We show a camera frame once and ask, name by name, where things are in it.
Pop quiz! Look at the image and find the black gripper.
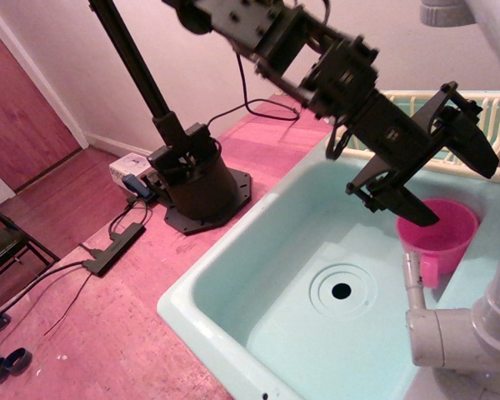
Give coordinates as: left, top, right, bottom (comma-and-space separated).
347, 81, 499, 227

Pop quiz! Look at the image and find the pink plastic cup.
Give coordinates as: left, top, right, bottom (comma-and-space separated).
396, 198, 480, 288

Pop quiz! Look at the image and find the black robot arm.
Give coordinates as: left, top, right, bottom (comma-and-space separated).
90, 1, 498, 227

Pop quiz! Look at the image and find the cream dish rack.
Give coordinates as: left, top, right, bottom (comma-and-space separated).
324, 91, 500, 184

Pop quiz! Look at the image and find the teal toy sink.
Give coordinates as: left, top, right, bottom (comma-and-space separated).
157, 141, 500, 399

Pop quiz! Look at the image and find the grey pipe faucet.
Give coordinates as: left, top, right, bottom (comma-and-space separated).
403, 1, 500, 399

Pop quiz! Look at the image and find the white cardboard box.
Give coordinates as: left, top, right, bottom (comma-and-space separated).
108, 152, 153, 192

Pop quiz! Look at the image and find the blue adapter dongle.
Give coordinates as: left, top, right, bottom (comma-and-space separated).
122, 174, 154, 201

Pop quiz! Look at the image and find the black usb hub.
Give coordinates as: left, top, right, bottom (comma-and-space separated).
82, 222, 146, 278

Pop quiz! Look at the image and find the wooden door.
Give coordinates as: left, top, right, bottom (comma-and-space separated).
0, 39, 80, 192

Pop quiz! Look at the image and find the black metal chair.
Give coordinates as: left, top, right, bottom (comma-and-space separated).
0, 199, 62, 333

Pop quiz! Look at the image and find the black hanging cable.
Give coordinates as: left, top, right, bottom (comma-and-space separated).
206, 52, 301, 128

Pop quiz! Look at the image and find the thin black wire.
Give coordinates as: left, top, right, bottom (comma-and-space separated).
43, 272, 93, 337

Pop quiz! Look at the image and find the black thick floor cable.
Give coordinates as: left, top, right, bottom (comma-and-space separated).
0, 260, 88, 324

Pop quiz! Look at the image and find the black ring right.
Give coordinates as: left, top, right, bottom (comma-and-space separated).
3, 347, 33, 376

